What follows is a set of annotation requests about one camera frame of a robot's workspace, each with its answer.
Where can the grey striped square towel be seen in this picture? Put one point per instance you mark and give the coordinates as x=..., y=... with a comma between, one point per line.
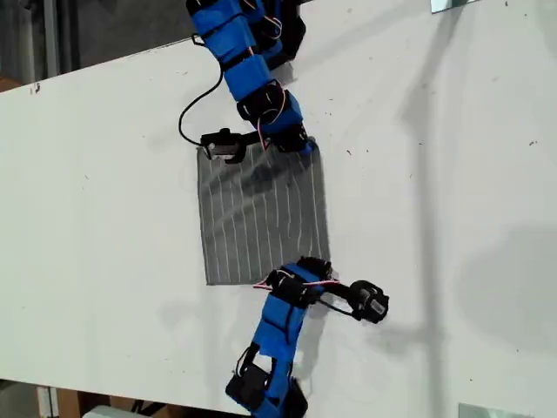
x=261, y=217

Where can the white plastic container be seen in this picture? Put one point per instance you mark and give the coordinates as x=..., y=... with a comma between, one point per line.
x=104, y=413

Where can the grey metal bar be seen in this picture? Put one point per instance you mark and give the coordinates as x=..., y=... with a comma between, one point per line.
x=51, y=39

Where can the camera black stalk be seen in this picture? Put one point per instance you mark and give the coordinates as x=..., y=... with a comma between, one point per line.
x=337, y=289

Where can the arm camera box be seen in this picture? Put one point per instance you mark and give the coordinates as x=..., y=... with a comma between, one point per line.
x=222, y=146
x=369, y=301

